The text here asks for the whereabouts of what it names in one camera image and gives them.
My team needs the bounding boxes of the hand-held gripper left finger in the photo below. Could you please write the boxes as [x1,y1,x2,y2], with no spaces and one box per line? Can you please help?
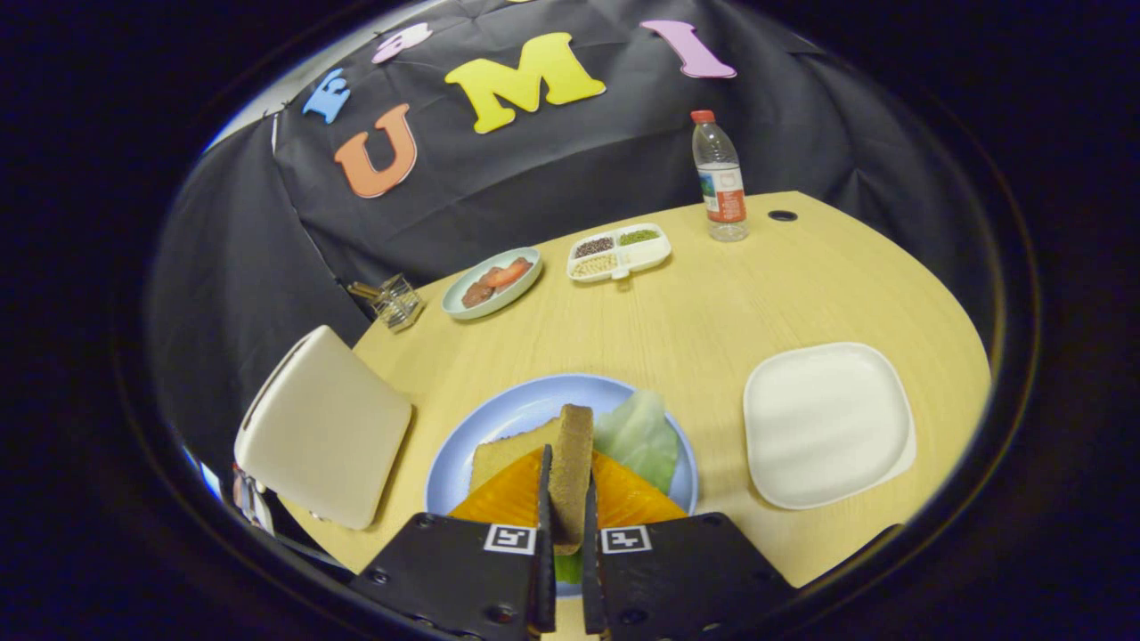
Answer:
[349,445,558,641]

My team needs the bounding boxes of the green lettuce leaf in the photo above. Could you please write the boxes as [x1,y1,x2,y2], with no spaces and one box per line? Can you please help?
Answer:
[554,389,680,586]

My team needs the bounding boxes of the brown bread slice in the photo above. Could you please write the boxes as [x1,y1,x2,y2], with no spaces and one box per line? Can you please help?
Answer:
[548,404,595,556]

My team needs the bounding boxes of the white toaster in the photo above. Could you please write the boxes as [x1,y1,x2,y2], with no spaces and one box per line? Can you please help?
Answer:
[233,325,414,531]

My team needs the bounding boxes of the wire mesh stick holder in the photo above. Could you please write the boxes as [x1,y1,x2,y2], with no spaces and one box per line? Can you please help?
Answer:
[347,273,425,333]

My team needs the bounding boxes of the pale green round plate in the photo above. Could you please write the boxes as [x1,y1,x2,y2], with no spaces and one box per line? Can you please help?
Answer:
[442,247,544,321]

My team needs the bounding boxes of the red tomato slice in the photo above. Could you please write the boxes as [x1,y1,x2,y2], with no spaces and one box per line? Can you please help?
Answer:
[485,258,533,290]

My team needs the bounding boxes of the clear plastic water bottle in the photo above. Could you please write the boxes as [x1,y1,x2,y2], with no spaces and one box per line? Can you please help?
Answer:
[690,110,750,243]

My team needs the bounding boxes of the square tan toast slice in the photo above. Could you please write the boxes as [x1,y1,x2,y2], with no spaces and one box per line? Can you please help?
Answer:
[469,417,564,495]

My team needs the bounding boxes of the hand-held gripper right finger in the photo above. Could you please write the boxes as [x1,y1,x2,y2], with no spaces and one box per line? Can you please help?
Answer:
[581,450,798,641]

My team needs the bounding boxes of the blue round plate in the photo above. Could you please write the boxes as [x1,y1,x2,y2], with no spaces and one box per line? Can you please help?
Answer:
[425,374,699,599]

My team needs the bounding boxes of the white and red background object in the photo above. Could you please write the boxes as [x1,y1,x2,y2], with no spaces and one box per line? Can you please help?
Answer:
[230,463,277,535]

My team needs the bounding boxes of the white divided dish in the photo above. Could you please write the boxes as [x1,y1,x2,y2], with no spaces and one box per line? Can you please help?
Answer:
[566,223,673,283]

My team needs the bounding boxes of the white square plate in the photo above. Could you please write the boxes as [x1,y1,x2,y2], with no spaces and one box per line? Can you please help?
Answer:
[743,342,917,511]

